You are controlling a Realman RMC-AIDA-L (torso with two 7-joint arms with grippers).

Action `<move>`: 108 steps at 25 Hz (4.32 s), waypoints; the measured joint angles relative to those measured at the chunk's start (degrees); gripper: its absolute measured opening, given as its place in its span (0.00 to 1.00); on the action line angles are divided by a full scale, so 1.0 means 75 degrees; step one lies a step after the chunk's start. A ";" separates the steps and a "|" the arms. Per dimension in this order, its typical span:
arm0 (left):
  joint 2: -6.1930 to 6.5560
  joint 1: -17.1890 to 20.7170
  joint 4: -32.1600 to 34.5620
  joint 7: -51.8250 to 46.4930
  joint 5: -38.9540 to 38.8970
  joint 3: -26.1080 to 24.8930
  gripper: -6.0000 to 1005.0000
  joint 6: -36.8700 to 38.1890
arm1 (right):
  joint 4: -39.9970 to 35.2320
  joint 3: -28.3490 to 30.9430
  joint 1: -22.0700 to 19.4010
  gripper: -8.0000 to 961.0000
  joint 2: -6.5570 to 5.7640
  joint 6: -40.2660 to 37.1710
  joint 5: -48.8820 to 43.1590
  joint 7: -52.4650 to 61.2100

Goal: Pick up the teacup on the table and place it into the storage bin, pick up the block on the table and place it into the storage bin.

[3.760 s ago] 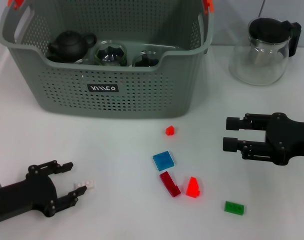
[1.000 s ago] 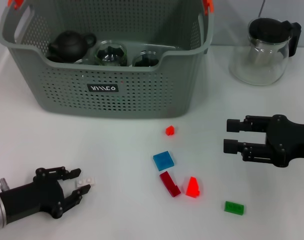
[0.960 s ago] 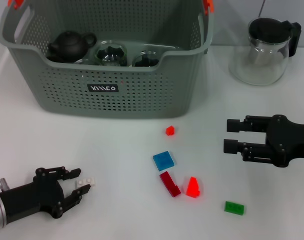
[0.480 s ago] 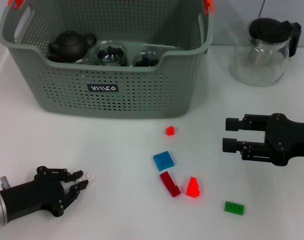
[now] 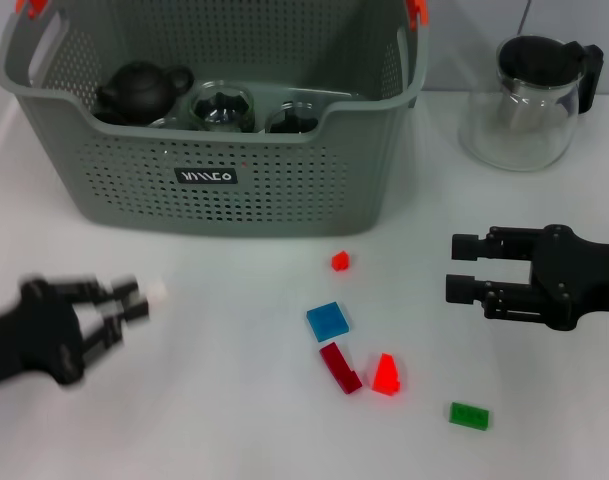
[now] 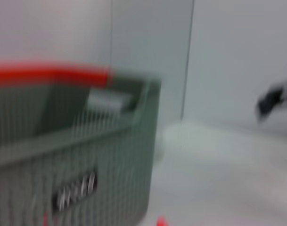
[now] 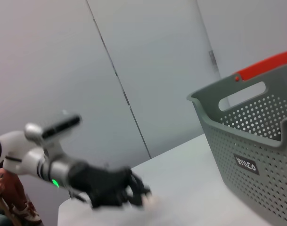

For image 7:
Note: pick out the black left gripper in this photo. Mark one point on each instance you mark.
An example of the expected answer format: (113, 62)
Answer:
(98, 183)

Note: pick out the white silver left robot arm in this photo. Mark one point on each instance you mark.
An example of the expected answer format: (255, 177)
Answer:
(27, 160)

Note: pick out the grey perforated plastic storage bin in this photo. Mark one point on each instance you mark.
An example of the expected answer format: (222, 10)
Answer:
(251, 146)

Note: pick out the white brown sneaker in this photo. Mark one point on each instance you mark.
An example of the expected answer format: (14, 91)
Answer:
(27, 212)

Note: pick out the wooden furniture leg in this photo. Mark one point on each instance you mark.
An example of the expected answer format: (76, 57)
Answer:
(9, 212)

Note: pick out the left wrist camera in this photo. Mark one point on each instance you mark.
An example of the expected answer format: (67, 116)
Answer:
(56, 129)

